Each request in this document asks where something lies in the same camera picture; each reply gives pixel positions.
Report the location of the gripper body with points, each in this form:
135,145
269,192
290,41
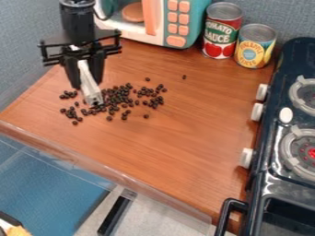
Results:
80,44

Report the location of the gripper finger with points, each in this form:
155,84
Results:
97,66
73,72

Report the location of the grey sweeping tool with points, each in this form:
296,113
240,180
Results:
90,84

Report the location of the toy microwave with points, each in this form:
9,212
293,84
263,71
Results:
158,20

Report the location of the red tomato can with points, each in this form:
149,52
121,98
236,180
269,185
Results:
222,30

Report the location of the toy stove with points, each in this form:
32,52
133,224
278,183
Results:
283,138

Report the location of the yellow pineapple can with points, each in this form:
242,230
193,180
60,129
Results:
255,46

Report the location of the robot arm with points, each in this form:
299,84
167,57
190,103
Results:
76,17

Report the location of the pile of black bits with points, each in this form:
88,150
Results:
115,98

